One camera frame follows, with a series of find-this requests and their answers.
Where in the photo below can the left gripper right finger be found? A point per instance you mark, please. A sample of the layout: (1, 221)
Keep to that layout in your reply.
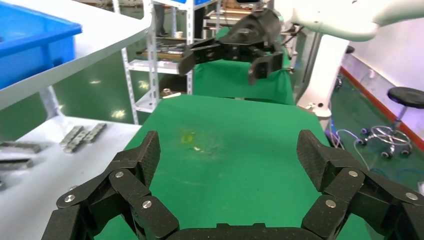
(351, 185)

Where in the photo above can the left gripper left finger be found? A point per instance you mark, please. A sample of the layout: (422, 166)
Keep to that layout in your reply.
(116, 185)

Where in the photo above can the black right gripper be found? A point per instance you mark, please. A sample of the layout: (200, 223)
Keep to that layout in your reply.
(255, 30)

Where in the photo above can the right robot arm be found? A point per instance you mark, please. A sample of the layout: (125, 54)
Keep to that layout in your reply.
(331, 16)

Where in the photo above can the green cloth on neighbouring table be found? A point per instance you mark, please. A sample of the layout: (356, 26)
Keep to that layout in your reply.
(225, 82)

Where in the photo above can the small white cup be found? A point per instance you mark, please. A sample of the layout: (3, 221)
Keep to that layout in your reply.
(179, 34)

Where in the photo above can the white metal storage rack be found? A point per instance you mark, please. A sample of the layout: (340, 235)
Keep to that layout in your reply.
(152, 66)

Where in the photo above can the white robot torso column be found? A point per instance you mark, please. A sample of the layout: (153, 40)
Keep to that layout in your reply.
(321, 76)

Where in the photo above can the black stool with chrome base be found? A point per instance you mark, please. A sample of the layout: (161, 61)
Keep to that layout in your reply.
(405, 97)

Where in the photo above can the blue plastic bin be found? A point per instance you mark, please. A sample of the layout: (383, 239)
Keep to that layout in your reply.
(33, 49)

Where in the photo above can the white perforated shelf post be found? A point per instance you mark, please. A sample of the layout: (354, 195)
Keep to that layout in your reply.
(49, 101)

